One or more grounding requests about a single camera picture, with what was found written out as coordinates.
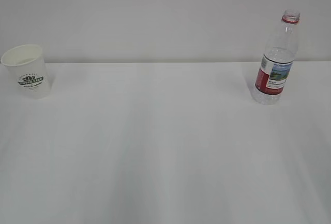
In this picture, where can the clear water bottle red label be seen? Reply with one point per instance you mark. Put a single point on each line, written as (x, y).
(277, 59)

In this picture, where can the white paper cup green logo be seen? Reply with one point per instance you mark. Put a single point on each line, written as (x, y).
(26, 66)

